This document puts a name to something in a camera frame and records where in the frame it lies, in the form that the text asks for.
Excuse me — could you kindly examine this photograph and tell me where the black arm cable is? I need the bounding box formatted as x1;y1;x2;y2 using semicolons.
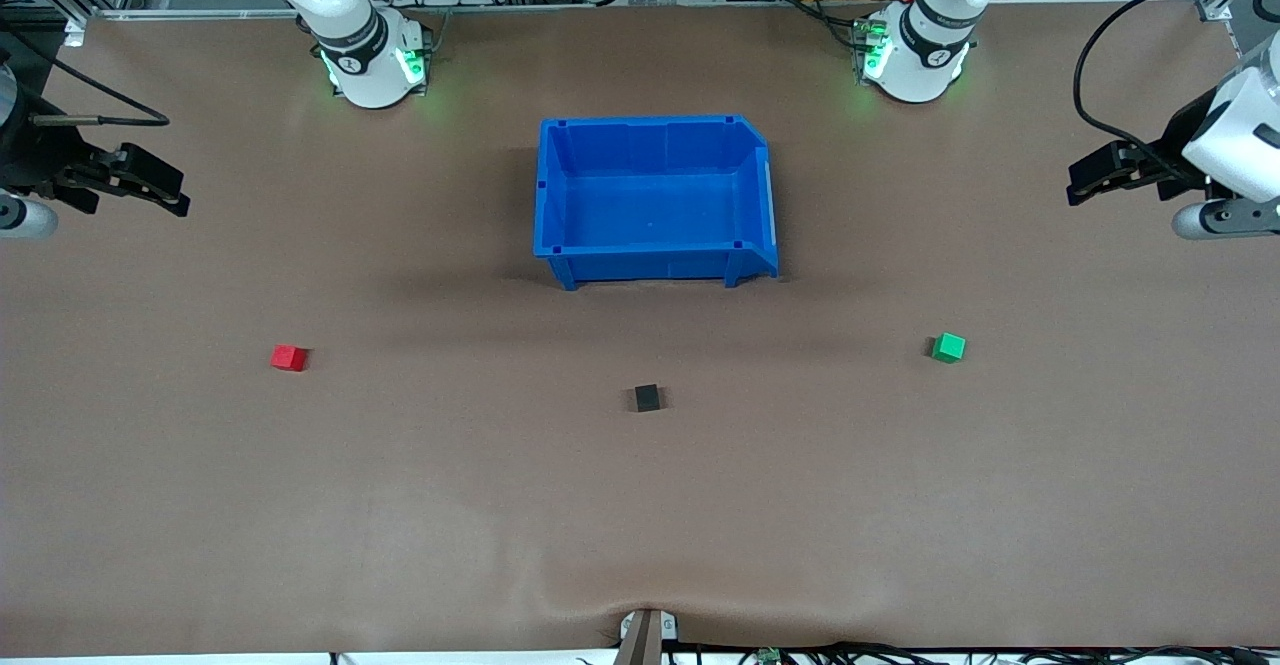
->
0;25;171;128
1073;0;1280;171

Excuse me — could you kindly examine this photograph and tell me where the blue plastic storage bin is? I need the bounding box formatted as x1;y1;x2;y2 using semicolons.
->
533;114;780;292

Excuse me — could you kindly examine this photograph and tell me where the metal table edge clamp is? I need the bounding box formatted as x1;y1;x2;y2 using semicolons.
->
618;607;679;665

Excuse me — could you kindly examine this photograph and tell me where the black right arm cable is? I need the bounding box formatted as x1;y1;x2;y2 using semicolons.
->
0;25;171;128

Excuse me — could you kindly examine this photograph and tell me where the brown table mat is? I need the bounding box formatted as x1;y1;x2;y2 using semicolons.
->
0;0;1280;658

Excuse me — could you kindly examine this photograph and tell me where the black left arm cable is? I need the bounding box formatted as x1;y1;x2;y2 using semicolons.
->
1073;0;1280;171

